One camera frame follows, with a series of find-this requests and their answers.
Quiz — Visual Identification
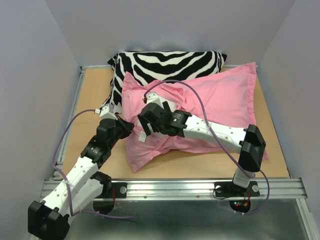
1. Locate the zebra striped pillow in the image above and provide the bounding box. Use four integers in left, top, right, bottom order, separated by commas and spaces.
102, 51, 227, 114

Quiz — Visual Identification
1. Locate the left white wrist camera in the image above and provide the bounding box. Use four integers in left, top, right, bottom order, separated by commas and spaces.
94, 104, 117, 120

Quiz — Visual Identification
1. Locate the white pillow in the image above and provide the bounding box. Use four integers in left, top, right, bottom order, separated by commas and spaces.
137, 122, 155, 143

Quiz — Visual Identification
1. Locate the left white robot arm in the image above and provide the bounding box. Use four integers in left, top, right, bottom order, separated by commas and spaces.
27, 116, 134, 240

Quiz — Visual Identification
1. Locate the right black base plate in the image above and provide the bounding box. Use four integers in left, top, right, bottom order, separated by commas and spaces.
214, 181, 260, 198

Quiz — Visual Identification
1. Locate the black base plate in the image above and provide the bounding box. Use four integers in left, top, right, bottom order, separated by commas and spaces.
214, 181, 260, 198
96, 182, 128, 199

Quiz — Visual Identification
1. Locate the aluminium mounting rail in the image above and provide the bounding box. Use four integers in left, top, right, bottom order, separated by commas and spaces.
39, 177, 308, 201

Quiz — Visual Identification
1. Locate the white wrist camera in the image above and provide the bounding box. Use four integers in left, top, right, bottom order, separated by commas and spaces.
142, 91, 162, 106
94, 104, 117, 120

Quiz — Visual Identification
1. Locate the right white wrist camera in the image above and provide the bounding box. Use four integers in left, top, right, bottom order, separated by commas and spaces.
142, 91, 162, 106

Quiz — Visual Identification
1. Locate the pink pillowcase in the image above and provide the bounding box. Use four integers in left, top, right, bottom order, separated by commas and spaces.
122, 62, 257, 173

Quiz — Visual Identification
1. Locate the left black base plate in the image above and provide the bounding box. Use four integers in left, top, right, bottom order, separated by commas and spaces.
96, 182, 128, 199

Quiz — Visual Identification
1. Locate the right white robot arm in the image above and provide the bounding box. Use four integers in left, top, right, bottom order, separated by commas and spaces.
137, 101, 266, 195

